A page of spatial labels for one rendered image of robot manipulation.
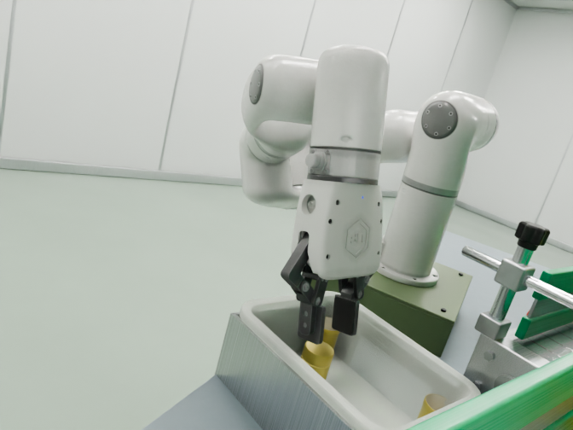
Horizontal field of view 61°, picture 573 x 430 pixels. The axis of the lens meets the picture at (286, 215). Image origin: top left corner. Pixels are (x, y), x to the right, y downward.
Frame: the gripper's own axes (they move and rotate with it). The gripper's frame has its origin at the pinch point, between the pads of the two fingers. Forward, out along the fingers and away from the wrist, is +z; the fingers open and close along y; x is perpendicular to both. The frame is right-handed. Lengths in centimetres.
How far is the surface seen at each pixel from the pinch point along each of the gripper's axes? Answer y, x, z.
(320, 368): -0.8, -0.1, 5.3
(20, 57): 49, 323, -76
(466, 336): 39.9, 3.0, 9.5
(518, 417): -12.7, -24.7, -3.4
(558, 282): 17.6, -16.6, -6.2
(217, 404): -10.3, 5.0, 9.0
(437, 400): 7.1, -9.9, 7.0
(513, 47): 617, 255, -210
